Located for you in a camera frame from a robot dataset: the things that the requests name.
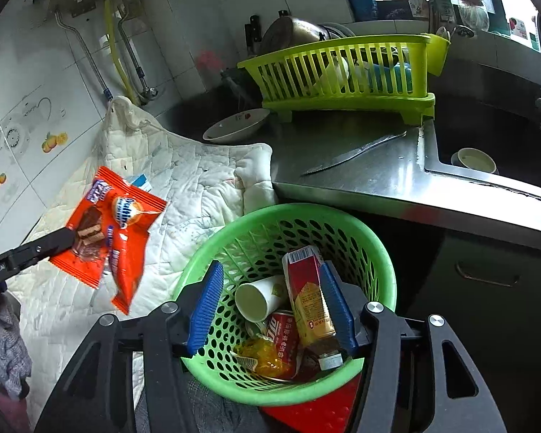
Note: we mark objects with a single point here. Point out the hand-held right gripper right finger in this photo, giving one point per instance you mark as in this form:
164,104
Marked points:
338,306

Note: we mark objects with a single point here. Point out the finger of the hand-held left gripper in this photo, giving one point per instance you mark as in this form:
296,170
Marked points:
40,249

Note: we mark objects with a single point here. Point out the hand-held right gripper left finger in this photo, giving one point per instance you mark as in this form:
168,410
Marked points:
205,311

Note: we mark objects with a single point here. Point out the red yellow drink carton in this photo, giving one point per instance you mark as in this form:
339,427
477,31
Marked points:
306,297

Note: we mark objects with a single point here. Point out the white paper cup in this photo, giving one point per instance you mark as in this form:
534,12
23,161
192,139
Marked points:
257,300

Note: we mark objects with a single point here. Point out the brown bottle white cap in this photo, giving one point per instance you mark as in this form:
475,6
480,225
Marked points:
329,360

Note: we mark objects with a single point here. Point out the red soda can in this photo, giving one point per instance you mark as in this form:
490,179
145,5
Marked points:
284,338

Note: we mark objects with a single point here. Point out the yellow wrapper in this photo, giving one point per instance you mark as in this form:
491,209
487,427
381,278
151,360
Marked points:
259,354

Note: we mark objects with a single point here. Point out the orange snack packet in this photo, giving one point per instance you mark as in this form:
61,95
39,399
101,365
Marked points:
130,252

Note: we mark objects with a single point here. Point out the green plastic basket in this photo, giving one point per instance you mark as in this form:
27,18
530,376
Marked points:
252,394

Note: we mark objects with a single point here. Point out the person's left forearm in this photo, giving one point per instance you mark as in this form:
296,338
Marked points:
4,352

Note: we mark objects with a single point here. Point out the person's grey plaid pants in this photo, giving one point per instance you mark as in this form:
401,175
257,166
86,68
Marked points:
207,408

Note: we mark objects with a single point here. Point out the red plastic stool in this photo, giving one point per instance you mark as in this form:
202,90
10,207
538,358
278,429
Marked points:
315,415

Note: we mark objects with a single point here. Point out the cream quilted blanket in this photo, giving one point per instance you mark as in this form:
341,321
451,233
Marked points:
193,176

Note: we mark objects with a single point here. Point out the steel kitchen knife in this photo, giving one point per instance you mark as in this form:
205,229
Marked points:
342,158

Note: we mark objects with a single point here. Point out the white ceramic bowl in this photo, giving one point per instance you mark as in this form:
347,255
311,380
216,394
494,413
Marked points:
234,128

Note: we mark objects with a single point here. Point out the lime green dish rack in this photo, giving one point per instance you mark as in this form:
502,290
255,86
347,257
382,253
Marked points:
342,103

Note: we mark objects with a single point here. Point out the metal flexible pipe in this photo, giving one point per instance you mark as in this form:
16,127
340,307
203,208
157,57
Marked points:
132,54
85,49

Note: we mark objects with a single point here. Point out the blue plastic dish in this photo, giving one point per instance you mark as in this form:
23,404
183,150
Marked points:
387,76

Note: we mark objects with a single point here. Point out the white dish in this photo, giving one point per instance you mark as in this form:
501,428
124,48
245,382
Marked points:
338,71

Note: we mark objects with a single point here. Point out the metal cooking pot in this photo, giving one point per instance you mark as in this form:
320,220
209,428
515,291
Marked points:
293,31

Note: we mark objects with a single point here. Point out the blue container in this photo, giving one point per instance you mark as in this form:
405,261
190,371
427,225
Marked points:
360,2

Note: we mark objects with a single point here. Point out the small printed card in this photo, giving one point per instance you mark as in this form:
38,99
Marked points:
518,27

